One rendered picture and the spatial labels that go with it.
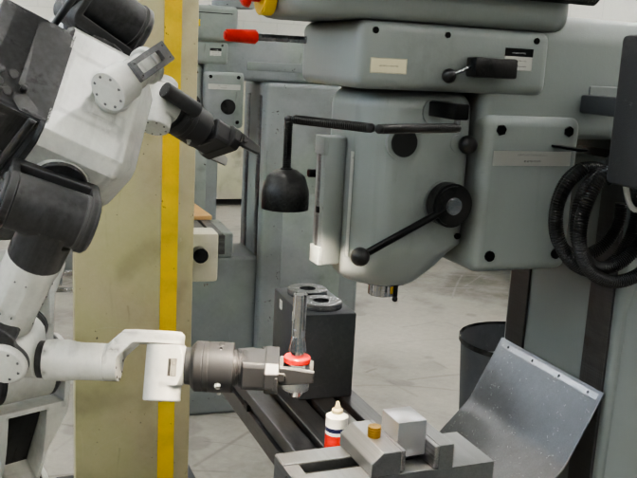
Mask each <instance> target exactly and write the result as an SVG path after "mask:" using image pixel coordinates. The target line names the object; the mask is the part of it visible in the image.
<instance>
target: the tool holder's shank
mask: <svg viewBox="0 0 637 478"><path fill-rule="evenodd" d="M307 295H308V294H307V293H304V292H296V293H294V299H293V317H292V335H291V341H290V344H289V349H288V351H289V352H291V357H293V358H302V357H303V356H304V353H305V352H306V351H307V350H306V340H305V329H306V312H307Z"/></svg>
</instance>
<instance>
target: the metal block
mask: <svg viewBox="0 0 637 478"><path fill-rule="evenodd" d="M381 428H382V429H383V430H384V431H385V432H386V433H387V434H388V435H389V436H390V437H391V438H393V439H394V440H395V441H396V442H397V443H398V444H399V445H400V446H401V447H402V448H403V449H404V450H406V456H412V455H419V454H424V453H425V443H426V431H427V420H426V419H425V418H424V417H422V416H421V415H420V414H419V413H417V412H416V411H415V410H413V409H412V407H411V406H408V407H400V408H391V409H383V411H382V424H381Z"/></svg>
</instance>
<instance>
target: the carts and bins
mask: <svg viewBox="0 0 637 478"><path fill-rule="evenodd" d="M505 323H506V322H476V323H472V324H469V325H467V326H465V327H463V328H462V329H461V330H460V334H459V341H460V342H461V351H460V396H459V410H460V409H461V408H462V407H463V405H464V404H465V402H466V401H467V400H468V399H469V398H470V396H471V394H472V393H473V391H474V389H475V387H476V385H477V383H478V381H479V380H480V378H481V376H482V373H483V371H484V369H485V367H486V365H487V364H488V362H489V360H490V359H491V357H492V355H493V353H494V351H495V350H496V348H497V346H498V344H499V342H500V340H501V337H503V338H504V332H505ZM460 335H461V336H460Z"/></svg>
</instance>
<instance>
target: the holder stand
mask: <svg viewBox="0 0 637 478"><path fill-rule="evenodd" d="M296 292H304V293H307V294H308V295H307V312H306V329H305V340H306V350H307V351H306V352H305V353H306V354H308V355H309V356H310V357H311V360H313V361H314V368H313V371H314V383H309V390H308V391H307V392H305V393H302V395H301V396H300V397H298V399H299V400H301V399H313V398H325V397H338V396H350V395H351V393H352V378H353V364H354V349H355V319H356V313H355V312H354V311H353V310H352V309H351V308H350V307H348V306H347V305H346V304H345V303H343V302H342V300H341V299H339V298H337V297H336V296H335V295H333V294H332V293H331V292H330V291H328V290H327V288H326V287H325V286H323V285H315V284H293V285H290V286H288V287H287V288H275V300H274V322H273V344H272V346H276V347H280V356H284V355H285V354H286V353H289V351H288V349H289V344H290V341H291V335H292V317H293V299H294V293H296Z"/></svg>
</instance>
